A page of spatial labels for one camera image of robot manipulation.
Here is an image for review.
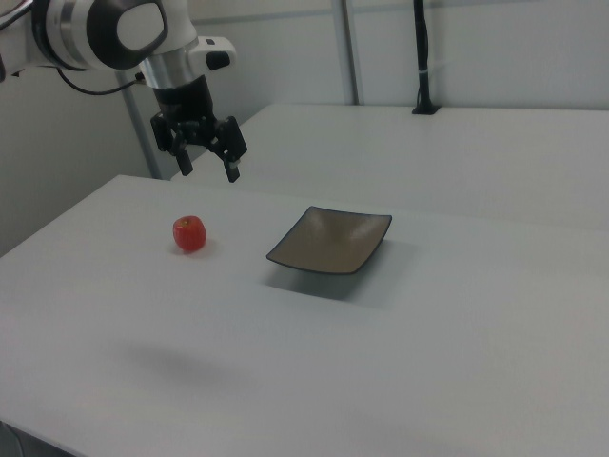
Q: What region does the black stand pole white band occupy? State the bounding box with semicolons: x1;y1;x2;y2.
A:
411;0;443;116

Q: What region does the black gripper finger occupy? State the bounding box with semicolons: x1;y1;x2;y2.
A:
207;115;249;185
150;112;194;177

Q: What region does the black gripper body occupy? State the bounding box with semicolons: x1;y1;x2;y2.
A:
151;77;226;147

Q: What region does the grey metal partition post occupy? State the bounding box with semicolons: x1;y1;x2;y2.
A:
332;0;360;107
121;86;164;181

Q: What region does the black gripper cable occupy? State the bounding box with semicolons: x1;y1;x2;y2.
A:
55;66;147;97

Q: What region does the red apple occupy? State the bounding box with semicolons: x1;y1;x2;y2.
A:
172;214;210;255

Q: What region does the square brown ceramic plate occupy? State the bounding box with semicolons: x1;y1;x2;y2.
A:
265;205;393;276

